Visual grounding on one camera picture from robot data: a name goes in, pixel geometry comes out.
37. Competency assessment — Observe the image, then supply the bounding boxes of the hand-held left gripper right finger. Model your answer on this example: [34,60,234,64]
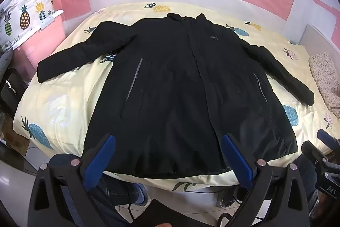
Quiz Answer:
[221,133,310,227]

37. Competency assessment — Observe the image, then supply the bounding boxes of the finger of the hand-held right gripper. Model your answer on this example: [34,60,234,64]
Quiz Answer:
[317,128,340,149]
[301,140,331,164]

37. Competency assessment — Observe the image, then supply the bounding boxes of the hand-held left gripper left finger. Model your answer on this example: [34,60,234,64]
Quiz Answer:
[28,133,117,227]

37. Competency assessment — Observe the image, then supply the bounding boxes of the black jacket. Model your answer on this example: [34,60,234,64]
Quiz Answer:
[37,13,315,180]

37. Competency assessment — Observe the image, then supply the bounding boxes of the person's right leg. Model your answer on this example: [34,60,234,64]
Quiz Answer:
[292,155,319,217]

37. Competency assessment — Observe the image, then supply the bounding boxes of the person's leg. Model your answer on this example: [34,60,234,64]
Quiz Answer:
[292,155,319,217]
[88,176,144,227]

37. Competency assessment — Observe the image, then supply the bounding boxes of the person's left leg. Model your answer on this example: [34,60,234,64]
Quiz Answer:
[88,176,144,227]

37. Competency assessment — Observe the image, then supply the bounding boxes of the person's right shoe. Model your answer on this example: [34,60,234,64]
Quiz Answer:
[216,187,240,209]

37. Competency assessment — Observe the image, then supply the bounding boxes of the person's shoe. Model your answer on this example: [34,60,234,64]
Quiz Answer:
[216,187,240,209]
[135,184,148,207]

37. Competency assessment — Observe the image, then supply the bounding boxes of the person's left shoe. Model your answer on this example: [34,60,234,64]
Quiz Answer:
[135,184,148,207]

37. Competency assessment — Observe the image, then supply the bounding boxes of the floral pillow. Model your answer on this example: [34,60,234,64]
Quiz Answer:
[309,51,340,111]

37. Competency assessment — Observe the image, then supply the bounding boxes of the pineapple print yellow duvet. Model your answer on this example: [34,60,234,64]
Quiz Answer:
[12,2,340,190]

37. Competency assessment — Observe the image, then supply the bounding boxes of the cardboard box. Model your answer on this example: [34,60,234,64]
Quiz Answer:
[0,115,30,156]

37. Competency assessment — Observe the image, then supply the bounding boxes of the grey bed side panel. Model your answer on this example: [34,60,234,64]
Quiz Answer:
[299,23,340,57]

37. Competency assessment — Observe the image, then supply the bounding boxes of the black zipper bag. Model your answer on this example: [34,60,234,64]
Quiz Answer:
[0,67,27,116]

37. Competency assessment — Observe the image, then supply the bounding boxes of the white plastic bar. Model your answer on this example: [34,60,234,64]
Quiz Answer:
[11,9,65,43]

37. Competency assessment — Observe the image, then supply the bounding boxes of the pineapple print white cloth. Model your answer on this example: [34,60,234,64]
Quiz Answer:
[0,0,65,52]

